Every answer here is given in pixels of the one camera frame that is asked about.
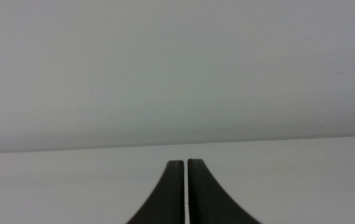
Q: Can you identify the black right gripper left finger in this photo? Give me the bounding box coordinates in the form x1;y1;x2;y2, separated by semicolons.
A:
126;160;186;224

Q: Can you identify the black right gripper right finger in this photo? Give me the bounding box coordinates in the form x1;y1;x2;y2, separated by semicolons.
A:
187;159;262;224

